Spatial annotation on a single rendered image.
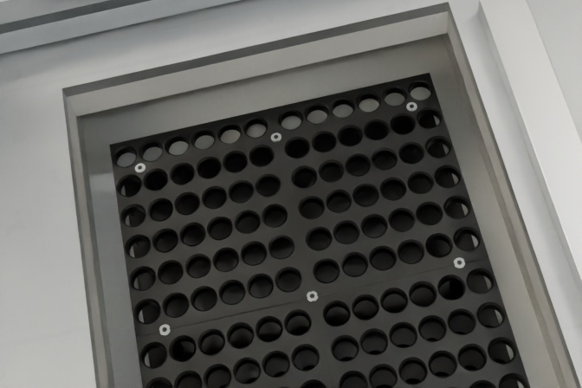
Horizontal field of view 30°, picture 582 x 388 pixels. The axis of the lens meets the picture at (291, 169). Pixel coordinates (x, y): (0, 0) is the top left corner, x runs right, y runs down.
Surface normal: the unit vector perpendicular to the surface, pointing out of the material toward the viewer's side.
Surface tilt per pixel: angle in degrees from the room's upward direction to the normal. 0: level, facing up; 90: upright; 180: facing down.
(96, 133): 0
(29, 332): 0
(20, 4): 90
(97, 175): 0
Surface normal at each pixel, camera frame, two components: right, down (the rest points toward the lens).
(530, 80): -0.10, -0.47
